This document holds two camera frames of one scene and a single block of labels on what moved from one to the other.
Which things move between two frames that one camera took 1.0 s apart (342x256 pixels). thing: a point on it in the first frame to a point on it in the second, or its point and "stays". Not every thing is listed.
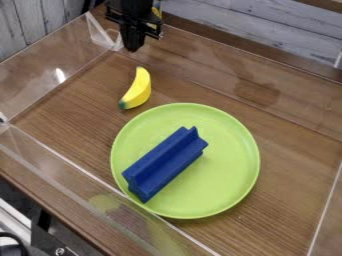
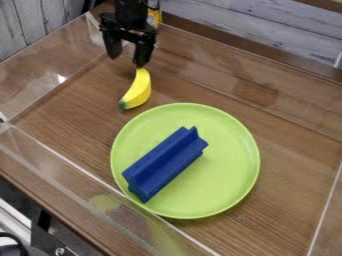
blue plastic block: x=165 y=162 stays
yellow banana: x=139 y=91 stays
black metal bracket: x=55 y=237 stays
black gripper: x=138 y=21 to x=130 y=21
